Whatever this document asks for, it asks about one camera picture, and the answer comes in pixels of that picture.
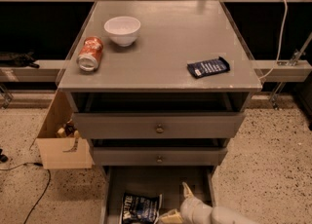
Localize white hanging cable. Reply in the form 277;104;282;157
258;0;290;81

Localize middle grey drawer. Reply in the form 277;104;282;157
92;147;227;166

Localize grey drawer cabinet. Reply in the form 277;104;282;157
58;0;263;224

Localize blue chip bag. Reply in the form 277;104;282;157
119;193;163;224

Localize black object on shelf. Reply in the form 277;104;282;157
0;52;40;69

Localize dark blue snack bar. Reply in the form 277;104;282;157
187;56;230;79

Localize bottom grey drawer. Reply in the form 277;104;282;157
99;166;215;224

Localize items inside cardboard box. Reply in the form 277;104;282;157
56;119;80;153

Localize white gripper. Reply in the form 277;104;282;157
159;182;213;224

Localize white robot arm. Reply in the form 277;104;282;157
158;182;258;224

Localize black floor cable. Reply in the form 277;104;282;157
0;161;52;224

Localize top grey drawer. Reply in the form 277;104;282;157
72;113;245;139

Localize grey drawer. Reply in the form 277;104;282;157
72;113;245;139
92;147;227;166
99;166;215;224

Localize cardboard box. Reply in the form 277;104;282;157
36;92;93;169

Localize orange soda can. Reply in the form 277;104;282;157
76;36;103;72

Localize white ceramic bowl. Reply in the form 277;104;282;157
104;17;141;47

